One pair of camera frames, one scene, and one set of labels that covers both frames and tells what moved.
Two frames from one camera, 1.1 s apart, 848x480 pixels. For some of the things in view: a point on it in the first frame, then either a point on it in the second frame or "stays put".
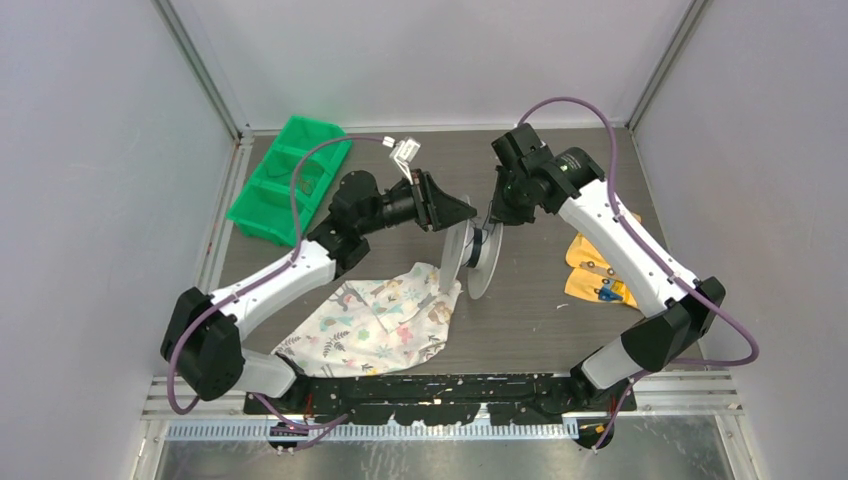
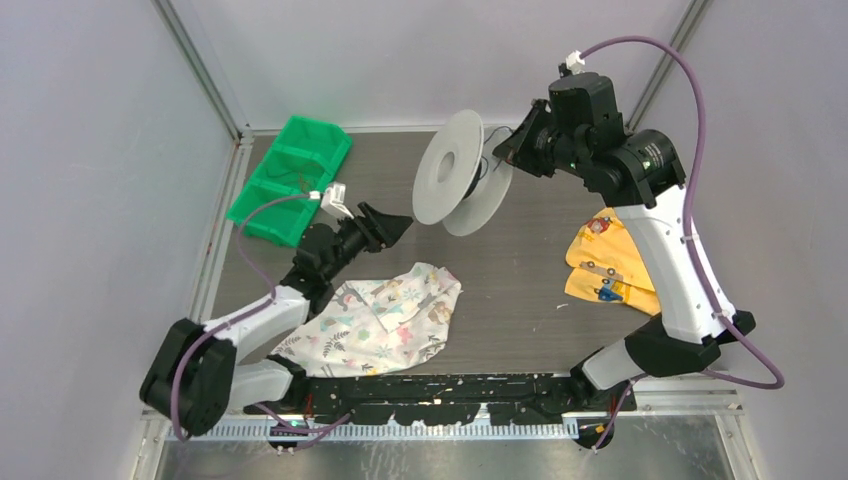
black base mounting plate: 443,398 stays put
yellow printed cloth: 596,275 stays put
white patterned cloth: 376,325 stays put
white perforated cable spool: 471,253 -> 460,182
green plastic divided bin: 263,206 stays put
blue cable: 477,244 -> 479,176
